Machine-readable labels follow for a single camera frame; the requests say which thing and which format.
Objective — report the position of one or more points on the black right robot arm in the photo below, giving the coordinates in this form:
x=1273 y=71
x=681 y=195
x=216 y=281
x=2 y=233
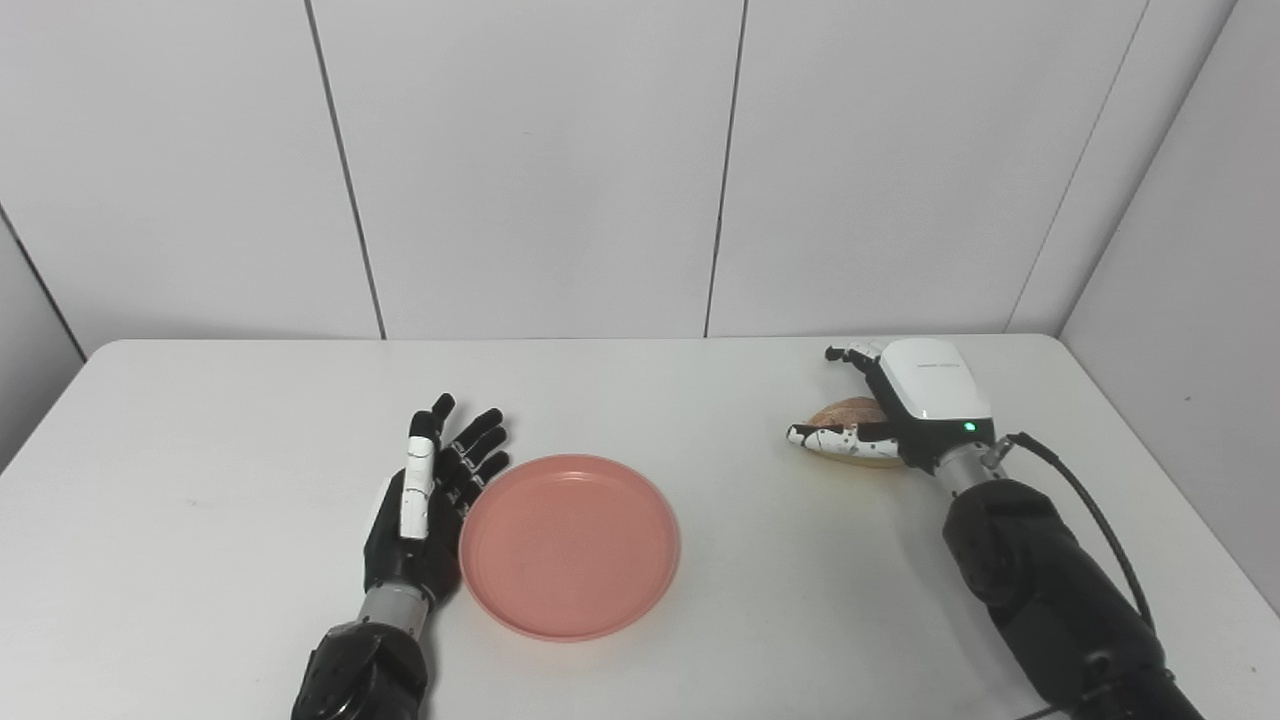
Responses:
x=1050 y=590

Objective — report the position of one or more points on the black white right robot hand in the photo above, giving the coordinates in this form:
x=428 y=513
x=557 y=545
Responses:
x=935 y=390

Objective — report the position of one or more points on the pink round plate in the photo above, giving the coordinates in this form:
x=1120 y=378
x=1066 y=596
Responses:
x=570 y=548

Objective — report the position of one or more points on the golden crusty bread roll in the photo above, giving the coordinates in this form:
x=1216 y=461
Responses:
x=850 y=410

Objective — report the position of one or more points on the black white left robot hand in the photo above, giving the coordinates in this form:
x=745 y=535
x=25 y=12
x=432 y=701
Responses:
x=415 y=545

